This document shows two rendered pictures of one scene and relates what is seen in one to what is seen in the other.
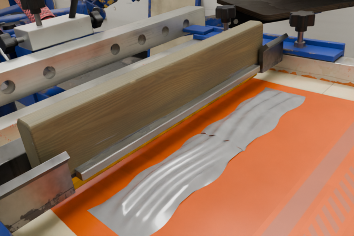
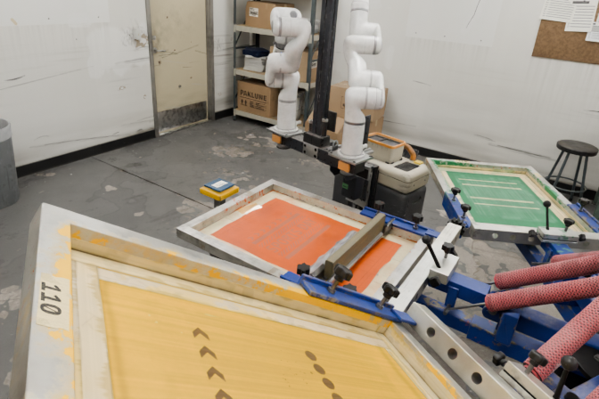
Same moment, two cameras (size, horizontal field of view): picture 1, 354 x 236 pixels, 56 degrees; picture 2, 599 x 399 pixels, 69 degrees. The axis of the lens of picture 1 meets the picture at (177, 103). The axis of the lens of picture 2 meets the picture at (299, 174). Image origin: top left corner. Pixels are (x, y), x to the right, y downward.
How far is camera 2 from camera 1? 1.85 m
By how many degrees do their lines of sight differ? 128
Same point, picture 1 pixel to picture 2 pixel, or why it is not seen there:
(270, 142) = (320, 251)
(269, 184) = (322, 240)
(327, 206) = (308, 235)
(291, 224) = (317, 232)
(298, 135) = (310, 254)
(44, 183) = not seen: hidden behind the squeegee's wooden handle
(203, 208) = (339, 235)
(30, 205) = not seen: hidden behind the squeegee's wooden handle
